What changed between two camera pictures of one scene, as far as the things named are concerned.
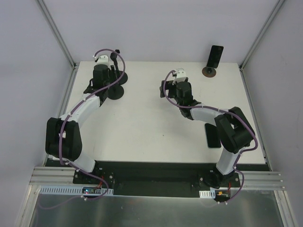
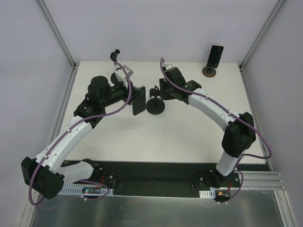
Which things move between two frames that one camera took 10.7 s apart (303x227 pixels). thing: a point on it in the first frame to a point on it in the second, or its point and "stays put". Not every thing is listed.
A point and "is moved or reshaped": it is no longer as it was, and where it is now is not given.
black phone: (215, 56) stays put
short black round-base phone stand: (115, 92) is moved or reshaped
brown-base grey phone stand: (209, 72) stays put
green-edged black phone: (213, 138) to (138, 104)
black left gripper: (90, 87) to (130, 92)
